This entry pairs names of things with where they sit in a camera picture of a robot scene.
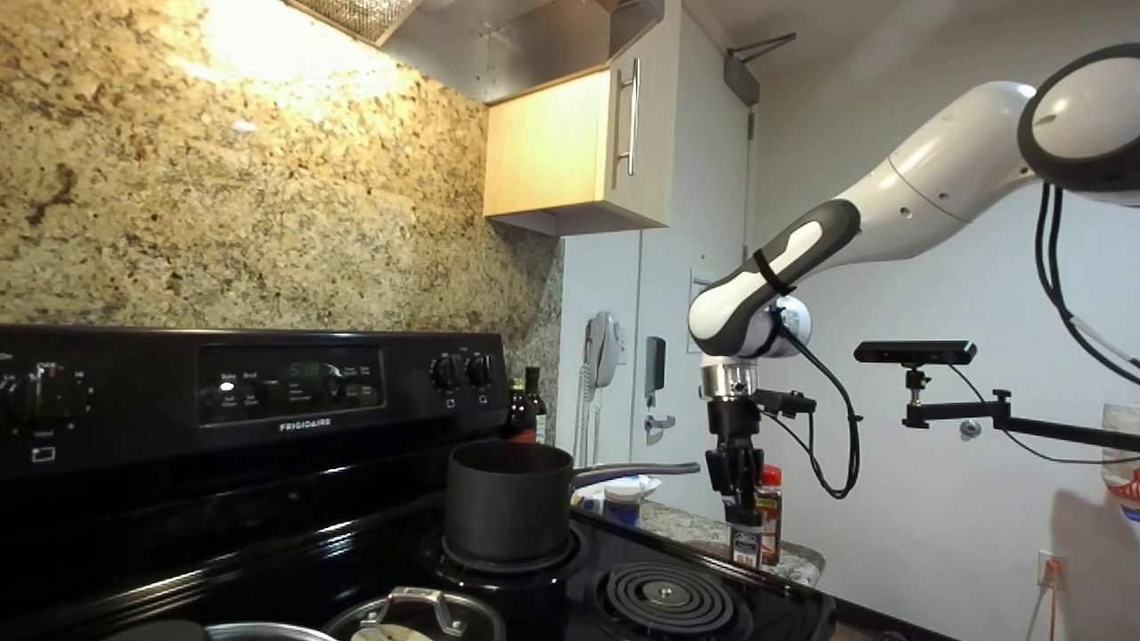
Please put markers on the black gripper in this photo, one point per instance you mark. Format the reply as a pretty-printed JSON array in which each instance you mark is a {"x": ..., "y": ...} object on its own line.
[{"x": 732, "y": 421}]

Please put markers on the small black cap spice bottle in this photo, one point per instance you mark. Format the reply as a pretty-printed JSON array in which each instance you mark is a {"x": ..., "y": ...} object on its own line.
[{"x": 747, "y": 547}]

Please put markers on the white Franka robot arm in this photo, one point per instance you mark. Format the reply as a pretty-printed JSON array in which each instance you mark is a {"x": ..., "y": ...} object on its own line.
[{"x": 926, "y": 189}]

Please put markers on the dark glass bottle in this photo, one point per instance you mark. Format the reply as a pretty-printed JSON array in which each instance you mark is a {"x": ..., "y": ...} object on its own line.
[{"x": 529, "y": 410}]

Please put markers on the black electric stove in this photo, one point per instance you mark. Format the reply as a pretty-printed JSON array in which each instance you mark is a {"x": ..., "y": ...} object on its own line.
[{"x": 179, "y": 475}]

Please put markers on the red lid chili flake jar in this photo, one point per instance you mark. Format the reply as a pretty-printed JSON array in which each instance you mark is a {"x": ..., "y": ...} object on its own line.
[{"x": 775, "y": 509}]

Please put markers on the blue lid white container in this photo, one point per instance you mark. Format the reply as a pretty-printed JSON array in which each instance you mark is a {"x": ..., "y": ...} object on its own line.
[{"x": 628, "y": 500}]

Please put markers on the black coil burner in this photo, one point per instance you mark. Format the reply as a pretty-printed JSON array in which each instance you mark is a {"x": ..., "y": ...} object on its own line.
[{"x": 666, "y": 598}]

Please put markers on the black door lock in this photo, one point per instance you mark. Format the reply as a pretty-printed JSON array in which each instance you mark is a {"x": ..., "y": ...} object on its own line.
[{"x": 656, "y": 366}]

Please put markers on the beige bag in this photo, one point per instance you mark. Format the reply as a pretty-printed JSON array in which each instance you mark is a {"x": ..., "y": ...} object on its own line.
[{"x": 1098, "y": 570}]

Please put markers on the clear plastic cup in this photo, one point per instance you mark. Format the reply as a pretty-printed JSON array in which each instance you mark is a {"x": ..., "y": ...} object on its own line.
[{"x": 1124, "y": 456}]

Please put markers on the grey door closer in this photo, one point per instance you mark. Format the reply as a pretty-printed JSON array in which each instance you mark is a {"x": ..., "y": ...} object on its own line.
[{"x": 743, "y": 75}]

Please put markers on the steel range hood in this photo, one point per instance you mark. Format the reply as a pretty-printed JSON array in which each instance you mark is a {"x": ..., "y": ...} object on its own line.
[{"x": 499, "y": 49}]

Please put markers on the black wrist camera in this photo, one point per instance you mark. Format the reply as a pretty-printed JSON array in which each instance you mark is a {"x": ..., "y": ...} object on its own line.
[{"x": 784, "y": 402}]

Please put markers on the white wall phone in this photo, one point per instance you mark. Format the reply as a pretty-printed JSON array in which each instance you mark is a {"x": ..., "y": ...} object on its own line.
[{"x": 601, "y": 349}]

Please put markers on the black stereo camera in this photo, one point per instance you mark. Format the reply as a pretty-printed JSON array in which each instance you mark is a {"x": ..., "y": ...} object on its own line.
[{"x": 912, "y": 349}]

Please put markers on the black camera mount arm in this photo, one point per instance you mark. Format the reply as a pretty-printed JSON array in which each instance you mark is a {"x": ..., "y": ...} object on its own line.
[{"x": 1019, "y": 421}]

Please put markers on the light wood wall cabinet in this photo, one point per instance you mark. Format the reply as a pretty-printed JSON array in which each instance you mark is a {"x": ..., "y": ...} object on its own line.
[{"x": 570, "y": 148}]

